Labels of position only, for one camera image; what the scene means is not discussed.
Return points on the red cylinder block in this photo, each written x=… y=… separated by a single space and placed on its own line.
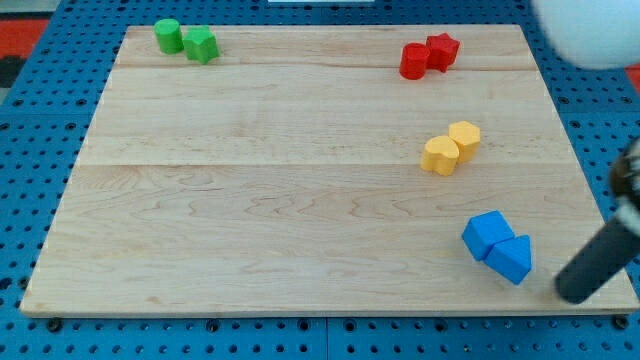
x=414 y=60

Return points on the green star block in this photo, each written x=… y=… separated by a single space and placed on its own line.
x=200 y=44

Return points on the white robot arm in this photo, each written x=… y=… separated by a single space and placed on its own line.
x=599 y=35

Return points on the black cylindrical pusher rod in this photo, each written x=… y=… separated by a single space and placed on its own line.
x=615 y=244

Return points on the yellow heart block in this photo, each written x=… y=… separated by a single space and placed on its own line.
x=440 y=155

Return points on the blue cube block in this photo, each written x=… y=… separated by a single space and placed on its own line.
x=482 y=232

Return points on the blue triangle block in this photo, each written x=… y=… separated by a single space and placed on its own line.
x=512 y=258

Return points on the light wooden board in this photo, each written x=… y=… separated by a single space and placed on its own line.
x=283 y=179

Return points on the green cylinder block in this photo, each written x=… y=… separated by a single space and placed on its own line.
x=168 y=35

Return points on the yellow hexagon block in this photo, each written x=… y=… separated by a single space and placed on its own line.
x=467 y=137

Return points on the red star block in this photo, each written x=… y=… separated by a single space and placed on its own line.
x=443 y=51

